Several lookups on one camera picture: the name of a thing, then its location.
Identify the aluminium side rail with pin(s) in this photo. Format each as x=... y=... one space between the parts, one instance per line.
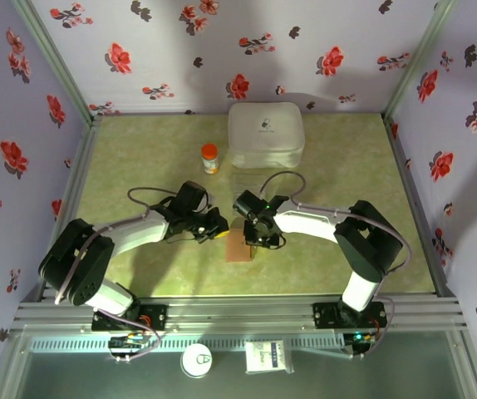
x=81 y=166
x=413 y=195

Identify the white printed paper box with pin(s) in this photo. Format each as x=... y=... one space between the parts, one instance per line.
x=267 y=357

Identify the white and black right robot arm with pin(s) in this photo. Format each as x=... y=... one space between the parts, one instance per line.
x=305 y=222

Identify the aluminium corner post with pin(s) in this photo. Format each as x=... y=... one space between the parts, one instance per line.
x=51 y=54
x=417 y=54

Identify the translucent white storage box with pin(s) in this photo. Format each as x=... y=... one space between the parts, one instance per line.
x=265 y=133

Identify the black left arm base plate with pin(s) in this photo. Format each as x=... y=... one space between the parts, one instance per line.
x=155 y=316

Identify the white round lid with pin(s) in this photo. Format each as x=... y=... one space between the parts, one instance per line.
x=197 y=361

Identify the orange-lid pill bottle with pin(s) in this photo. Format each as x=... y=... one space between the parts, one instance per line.
x=210 y=160

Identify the aluminium frame cross rail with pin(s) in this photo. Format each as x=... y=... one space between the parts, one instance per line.
x=238 y=311

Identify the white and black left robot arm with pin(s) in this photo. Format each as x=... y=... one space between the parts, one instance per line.
x=139 y=232

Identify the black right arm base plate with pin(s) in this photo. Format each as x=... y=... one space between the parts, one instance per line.
x=323 y=316

